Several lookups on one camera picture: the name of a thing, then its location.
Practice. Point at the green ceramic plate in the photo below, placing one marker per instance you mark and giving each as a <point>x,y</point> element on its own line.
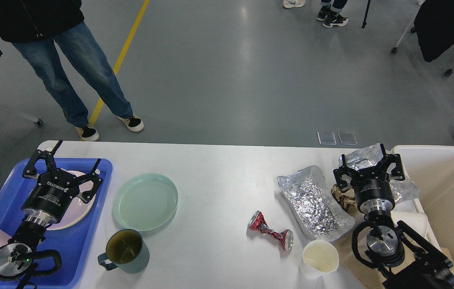
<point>145,202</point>

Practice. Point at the person in black sneakers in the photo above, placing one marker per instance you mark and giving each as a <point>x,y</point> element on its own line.
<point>330,13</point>

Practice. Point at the chair with black jacket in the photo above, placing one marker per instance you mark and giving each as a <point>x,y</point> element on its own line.
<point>433,25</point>

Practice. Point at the crushed red soda can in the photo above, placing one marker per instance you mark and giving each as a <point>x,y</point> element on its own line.
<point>259,224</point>

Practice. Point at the blue plastic tray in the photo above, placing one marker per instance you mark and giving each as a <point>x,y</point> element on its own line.
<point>72,243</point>

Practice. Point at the small crumpled foil sheet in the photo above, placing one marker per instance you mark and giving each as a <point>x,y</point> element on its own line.
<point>368,157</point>

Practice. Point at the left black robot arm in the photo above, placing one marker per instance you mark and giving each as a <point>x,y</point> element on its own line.
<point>20,259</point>

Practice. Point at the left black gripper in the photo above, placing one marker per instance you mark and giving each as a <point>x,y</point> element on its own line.
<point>53,190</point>

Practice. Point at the pink ceramic plate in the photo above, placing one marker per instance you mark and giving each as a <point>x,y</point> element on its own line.
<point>77,210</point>

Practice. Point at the white paper cup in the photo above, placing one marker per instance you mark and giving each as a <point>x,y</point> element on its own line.
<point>318,258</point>

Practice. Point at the teal ceramic mug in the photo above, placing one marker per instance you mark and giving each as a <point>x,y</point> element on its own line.
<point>126,250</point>

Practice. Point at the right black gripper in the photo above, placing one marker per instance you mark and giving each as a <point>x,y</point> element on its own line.
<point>372,194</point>

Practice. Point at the large crumpled foil tray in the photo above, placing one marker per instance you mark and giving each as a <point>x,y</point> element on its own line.
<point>317,213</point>

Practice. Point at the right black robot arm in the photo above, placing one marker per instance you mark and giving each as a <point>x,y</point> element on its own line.
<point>377,240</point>

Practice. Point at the crumpled brown paper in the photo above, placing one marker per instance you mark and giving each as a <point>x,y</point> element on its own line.
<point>345,199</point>

